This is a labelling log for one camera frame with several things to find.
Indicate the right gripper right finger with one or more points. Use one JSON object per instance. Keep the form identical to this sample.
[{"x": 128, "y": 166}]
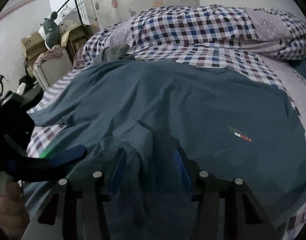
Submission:
[{"x": 227, "y": 209}]

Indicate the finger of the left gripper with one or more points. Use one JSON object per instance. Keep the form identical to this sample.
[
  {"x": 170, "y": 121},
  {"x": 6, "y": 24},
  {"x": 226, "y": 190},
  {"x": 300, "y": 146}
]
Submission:
[{"x": 68, "y": 156}]

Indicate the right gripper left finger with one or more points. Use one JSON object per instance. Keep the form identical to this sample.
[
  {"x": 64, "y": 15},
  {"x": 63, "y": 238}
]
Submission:
[{"x": 76, "y": 209}]

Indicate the blue t-shirt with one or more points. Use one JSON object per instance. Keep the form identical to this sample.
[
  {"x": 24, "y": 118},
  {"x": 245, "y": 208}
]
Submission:
[{"x": 231, "y": 126}]

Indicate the black clothes rack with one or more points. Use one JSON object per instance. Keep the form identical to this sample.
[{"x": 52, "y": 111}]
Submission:
[{"x": 74, "y": 7}]

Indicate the person's left hand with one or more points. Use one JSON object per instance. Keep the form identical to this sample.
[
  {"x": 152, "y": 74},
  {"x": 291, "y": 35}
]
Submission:
[{"x": 14, "y": 219}]

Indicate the plush toy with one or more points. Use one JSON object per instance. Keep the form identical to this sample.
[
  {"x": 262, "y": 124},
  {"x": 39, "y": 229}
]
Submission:
[{"x": 50, "y": 31}]

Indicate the dark green garment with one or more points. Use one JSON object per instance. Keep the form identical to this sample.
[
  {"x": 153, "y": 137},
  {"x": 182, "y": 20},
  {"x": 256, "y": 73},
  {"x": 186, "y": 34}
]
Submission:
[{"x": 114, "y": 53}]

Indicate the checkered bed sheet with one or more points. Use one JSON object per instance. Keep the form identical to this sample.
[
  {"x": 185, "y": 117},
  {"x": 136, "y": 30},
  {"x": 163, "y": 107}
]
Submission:
[{"x": 274, "y": 72}]

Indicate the checkered quilt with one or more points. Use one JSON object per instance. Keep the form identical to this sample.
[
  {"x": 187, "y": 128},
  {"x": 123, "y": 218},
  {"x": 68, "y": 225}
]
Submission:
[{"x": 269, "y": 32}]

